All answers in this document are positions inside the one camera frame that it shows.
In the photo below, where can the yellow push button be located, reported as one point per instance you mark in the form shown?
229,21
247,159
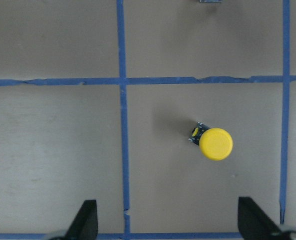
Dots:
214,143

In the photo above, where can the red push button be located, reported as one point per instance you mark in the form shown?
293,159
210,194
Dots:
210,1

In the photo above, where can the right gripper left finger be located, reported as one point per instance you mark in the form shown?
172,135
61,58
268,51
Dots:
83,227

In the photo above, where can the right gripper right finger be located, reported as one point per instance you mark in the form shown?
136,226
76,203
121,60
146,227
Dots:
255,224

